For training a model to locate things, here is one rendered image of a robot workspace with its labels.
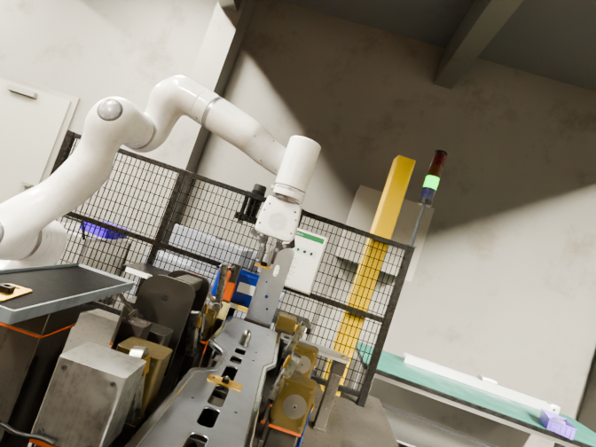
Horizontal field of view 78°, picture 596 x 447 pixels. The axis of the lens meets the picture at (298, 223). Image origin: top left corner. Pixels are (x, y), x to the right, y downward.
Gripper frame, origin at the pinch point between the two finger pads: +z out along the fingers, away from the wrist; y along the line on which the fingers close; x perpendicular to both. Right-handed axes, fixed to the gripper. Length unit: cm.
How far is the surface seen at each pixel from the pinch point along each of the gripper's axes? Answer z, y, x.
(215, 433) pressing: 30.8, 4.2, -26.7
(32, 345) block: 24, -29, -34
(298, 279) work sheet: 12, 10, 97
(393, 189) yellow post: -49, 42, 102
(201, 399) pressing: 31.0, -1.5, -16.7
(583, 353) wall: 9, 313, 303
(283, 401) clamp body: 32.1, 15.5, -1.2
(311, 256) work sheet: -1, 13, 97
